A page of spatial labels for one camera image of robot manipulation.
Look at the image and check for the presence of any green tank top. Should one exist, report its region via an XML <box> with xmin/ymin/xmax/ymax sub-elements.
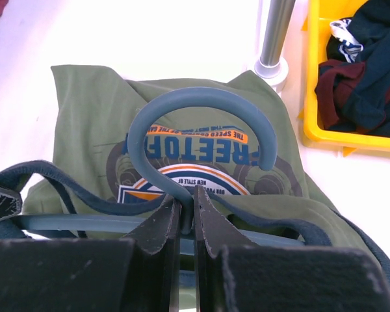
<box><xmin>0</xmin><ymin>64</ymin><xmax>390</xmax><ymax>312</ymax></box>

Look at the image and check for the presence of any yellow plastic bin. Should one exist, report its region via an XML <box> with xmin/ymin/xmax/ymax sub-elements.
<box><xmin>298</xmin><ymin>1</ymin><xmax>390</xmax><ymax>158</ymax></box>

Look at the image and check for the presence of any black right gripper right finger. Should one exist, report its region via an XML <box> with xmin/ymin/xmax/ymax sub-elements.
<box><xmin>194</xmin><ymin>187</ymin><xmax>390</xmax><ymax>311</ymax></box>

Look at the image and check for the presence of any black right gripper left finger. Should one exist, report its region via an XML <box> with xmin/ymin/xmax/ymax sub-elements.
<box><xmin>0</xmin><ymin>198</ymin><xmax>181</xmax><ymax>311</ymax></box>

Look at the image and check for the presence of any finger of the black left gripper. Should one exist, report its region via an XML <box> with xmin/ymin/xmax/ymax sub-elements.
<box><xmin>0</xmin><ymin>186</ymin><xmax>22</xmax><ymax>221</ymax></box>

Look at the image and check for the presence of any navy maroon shirt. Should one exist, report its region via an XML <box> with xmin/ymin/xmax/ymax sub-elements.
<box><xmin>315</xmin><ymin>1</ymin><xmax>390</xmax><ymax>137</ymax></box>

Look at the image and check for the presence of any slate blue hanger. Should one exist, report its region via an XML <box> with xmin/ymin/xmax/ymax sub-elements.
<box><xmin>10</xmin><ymin>87</ymin><xmax>304</xmax><ymax>255</ymax></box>

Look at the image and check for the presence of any metal clothes rack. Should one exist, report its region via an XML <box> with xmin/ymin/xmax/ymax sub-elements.
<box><xmin>253</xmin><ymin>0</ymin><xmax>295</xmax><ymax>96</ymax></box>

